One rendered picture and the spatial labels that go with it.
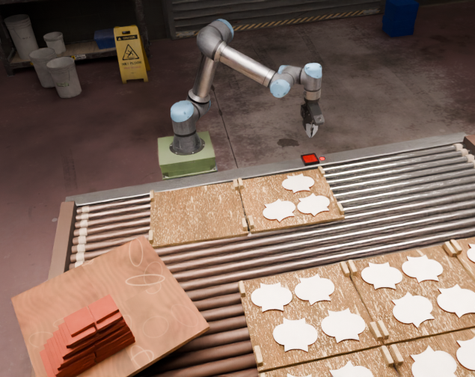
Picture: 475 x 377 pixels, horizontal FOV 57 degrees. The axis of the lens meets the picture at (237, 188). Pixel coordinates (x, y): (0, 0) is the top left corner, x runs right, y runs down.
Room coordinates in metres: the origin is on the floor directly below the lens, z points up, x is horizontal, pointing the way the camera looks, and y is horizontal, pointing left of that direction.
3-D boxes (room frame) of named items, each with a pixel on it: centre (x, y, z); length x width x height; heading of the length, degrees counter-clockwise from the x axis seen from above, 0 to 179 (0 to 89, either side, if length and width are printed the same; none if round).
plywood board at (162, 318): (0.88, 0.46, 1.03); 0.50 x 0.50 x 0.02; 31
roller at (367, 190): (1.49, -0.24, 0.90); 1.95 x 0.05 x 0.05; 98
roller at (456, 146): (1.68, -0.22, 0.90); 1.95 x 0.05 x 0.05; 98
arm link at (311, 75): (1.81, -0.37, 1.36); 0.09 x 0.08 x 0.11; 63
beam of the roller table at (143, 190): (1.75, -0.21, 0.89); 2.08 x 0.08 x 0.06; 98
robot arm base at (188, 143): (1.95, 0.25, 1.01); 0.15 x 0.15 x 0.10
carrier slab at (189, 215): (1.45, 0.19, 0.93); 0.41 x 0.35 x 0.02; 95
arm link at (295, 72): (1.84, -0.28, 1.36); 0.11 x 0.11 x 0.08; 63
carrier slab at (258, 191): (1.49, -0.23, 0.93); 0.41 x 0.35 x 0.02; 96
